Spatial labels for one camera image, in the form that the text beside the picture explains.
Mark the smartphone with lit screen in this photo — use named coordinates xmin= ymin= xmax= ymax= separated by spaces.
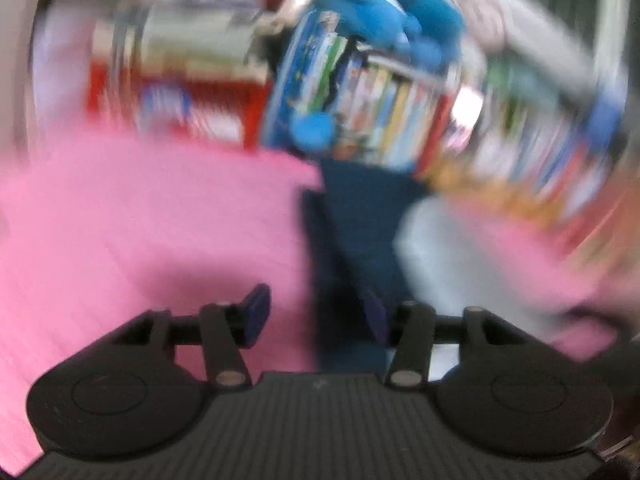
xmin=450 ymin=84 xmax=484 ymax=130

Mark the blue plush ball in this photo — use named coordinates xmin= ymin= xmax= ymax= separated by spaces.
xmin=290 ymin=112 xmax=335 ymax=154

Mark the row of books right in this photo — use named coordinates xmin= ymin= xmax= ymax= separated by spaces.
xmin=416 ymin=56 xmax=624 ymax=229

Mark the row of books left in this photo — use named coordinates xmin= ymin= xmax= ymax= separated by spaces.
xmin=260 ymin=8 xmax=452 ymax=172

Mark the row of books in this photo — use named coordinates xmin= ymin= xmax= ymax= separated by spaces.
xmin=416 ymin=56 xmax=624 ymax=229
xmin=260 ymin=8 xmax=452 ymax=172

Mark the pink bunny pattern blanket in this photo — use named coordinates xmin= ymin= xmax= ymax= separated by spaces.
xmin=1 ymin=136 xmax=600 ymax=479

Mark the blue whale plush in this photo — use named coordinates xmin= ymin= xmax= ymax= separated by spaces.
xmin=314 ymin=0 xmax=465 ymax=74

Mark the white and navy jacket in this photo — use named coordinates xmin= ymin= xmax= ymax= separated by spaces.
xmin=299 ymin=154 xmax=601 ymax=376

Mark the round blue tag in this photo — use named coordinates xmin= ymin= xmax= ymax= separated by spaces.
xmin=137 ymin=82 xmax=191 ymax=131

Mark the red plastic crate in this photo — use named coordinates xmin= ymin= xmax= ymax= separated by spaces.
xmin=86 ymin=58 xmax=272 ymax=151

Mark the stack of papers and books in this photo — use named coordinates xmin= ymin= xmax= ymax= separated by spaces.
xmin=89 ymin=1 xmax=281 ymax=84

